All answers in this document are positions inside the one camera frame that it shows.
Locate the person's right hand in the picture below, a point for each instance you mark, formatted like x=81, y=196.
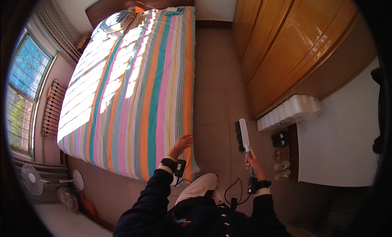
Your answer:
x=256, y=166

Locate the person's left hand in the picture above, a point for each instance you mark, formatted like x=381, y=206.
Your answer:
x=179, y=148

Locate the person's right fingers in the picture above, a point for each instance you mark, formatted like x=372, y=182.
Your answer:
x=248, y=161

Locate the person's left fingers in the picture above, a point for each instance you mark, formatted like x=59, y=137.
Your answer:
x=187, y=139

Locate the white brush with black bristles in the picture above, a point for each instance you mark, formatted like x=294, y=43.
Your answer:
x=244, y=133

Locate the black wrist band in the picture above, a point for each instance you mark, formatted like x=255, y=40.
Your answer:
x=172, y=165
x=259, y=185

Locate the brown shoe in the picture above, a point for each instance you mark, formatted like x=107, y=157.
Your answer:
x=281, y=151
x=280, y=157

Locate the cream yellow shoe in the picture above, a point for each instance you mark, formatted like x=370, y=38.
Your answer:
x=282, y=175
x=281, y=165

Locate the black shoe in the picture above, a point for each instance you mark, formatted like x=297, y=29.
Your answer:
x=278, y=143
x=279, y=135

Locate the person's legs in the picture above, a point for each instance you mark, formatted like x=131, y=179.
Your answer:
x=199, y=186

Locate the pack of white paper rolls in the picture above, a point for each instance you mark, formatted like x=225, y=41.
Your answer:
x=289, y=113

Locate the striped colourful bed cover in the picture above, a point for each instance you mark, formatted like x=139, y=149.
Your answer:
x=137, y=93

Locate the person's body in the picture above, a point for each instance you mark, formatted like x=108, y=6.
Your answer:
x=208, y=220

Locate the orange bag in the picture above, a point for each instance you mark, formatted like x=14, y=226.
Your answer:
x=88, y=206

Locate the glossy wooden wardrobe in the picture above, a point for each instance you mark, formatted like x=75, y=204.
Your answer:
x=284, y=44

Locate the teal cloth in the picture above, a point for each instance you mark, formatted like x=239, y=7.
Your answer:
x=174, y=12

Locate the small white box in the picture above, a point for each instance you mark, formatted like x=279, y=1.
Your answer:
x=172, y=9

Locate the patterned bag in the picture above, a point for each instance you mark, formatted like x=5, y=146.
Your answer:
x=69, y=198

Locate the folded white grey quilt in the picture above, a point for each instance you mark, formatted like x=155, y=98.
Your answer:
x=115, y=22

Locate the wooden nightstand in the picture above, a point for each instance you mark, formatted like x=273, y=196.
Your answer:
x=83, y=42

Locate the white table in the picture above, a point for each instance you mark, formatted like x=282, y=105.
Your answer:
x=67, y=223

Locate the dark wooden headboard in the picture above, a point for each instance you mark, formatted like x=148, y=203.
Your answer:
x=122, y=4

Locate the white standing fan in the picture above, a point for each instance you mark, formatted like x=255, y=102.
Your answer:
x=32, y=179

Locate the dotted grey curtain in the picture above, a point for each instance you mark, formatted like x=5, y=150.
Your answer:
x=59, y=32

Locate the window with metal frame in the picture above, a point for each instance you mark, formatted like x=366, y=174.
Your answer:
x=26, y=90

